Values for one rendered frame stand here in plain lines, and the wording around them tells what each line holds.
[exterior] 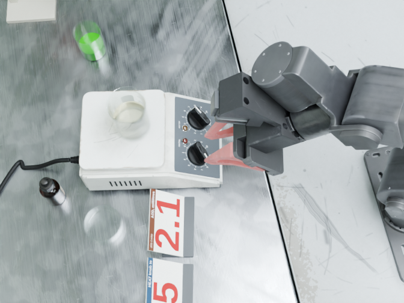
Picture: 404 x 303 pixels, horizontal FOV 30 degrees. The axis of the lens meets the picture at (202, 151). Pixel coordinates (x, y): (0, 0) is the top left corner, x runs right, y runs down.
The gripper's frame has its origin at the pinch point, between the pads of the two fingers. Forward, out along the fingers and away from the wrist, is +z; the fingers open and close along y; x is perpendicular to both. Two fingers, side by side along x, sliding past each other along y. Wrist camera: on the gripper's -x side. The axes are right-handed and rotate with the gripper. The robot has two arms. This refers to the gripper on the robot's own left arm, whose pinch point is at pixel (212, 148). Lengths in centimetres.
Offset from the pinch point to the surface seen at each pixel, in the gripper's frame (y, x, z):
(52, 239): 8.6, -5.0, 26.8
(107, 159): -0.4, -5.9, 14.2
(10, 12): -29.6, -12.0, 34.0
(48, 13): -29.3, -8.0, 29.1
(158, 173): 0.9, 0.2, 10.4
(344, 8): -29.4, 23.4, -7.2
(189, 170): 0.1, 3.7, 7.8
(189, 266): 12.7, 7.5, 11.2
